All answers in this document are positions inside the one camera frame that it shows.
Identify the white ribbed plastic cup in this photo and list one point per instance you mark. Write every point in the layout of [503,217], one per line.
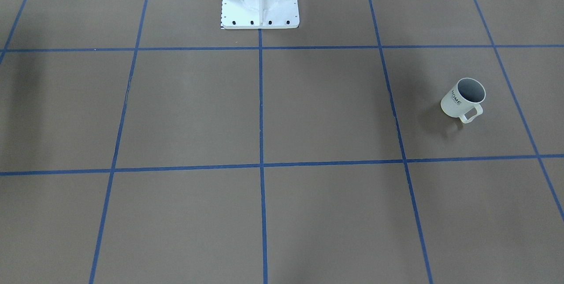
[463,101]

